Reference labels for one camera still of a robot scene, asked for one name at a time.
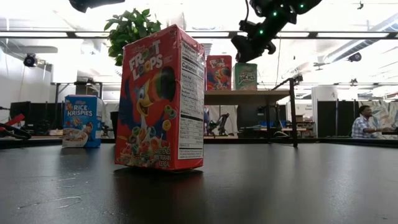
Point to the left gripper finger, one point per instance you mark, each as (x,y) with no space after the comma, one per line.
(256,51)
(242,53)

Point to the red Froot Loops box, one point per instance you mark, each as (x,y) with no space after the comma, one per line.
(218,74)
(149,102)

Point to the blue Rice Krispies box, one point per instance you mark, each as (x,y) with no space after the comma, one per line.
(81,124)

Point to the person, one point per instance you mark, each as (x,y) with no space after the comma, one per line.
(362,126)

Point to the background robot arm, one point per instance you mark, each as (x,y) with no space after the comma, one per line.
(217,123)

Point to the red black object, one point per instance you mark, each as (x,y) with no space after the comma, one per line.
(15,119)

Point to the black background partition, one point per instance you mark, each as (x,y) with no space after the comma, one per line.
(37,115)

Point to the black aluminium table frame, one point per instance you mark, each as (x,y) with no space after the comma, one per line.
(293,118)

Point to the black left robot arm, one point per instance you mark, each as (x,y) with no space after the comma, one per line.
(84,4)

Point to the green Apple Jacks box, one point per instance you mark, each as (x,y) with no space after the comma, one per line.
(245,77)

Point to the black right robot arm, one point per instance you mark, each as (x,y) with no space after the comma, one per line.
(289,7)

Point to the black table mat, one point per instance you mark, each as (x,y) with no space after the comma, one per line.
(248,193)

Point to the green plant in black pot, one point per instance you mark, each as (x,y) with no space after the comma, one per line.
(130,31)

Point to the black ceiling camera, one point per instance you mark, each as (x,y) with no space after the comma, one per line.
(30,60)
(355,57)

